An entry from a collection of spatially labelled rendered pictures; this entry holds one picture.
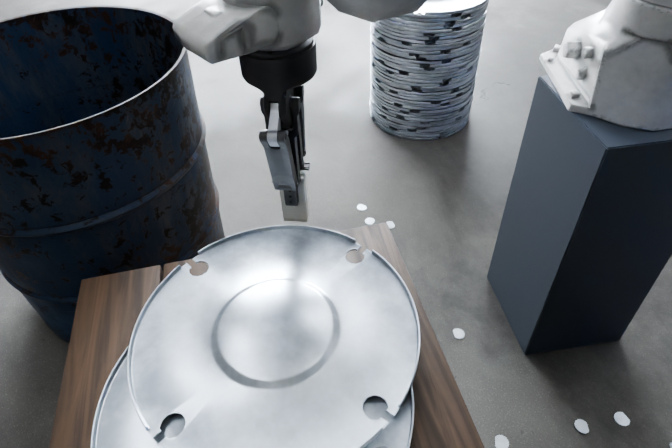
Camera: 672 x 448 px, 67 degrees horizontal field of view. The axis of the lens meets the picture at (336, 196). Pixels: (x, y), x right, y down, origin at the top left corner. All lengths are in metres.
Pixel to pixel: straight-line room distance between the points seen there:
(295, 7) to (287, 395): 0.34
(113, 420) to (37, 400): 0.52
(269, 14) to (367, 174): 0.88
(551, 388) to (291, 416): 0.57
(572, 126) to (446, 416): 0.40
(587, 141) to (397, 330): 0.34
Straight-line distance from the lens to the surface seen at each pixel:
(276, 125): 0.49
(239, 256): 0.60
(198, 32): 0.45
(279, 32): 0.45
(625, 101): 0.71
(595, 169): 0.69
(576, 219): 0.74
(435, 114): 1.37
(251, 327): 0.53
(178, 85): 0.79
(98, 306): 0.64
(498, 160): 1.37
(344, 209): 1.18
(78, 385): 0.59
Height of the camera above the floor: 0.81
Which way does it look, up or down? 42 degrees down
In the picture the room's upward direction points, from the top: 3 degrees counter-clockwise
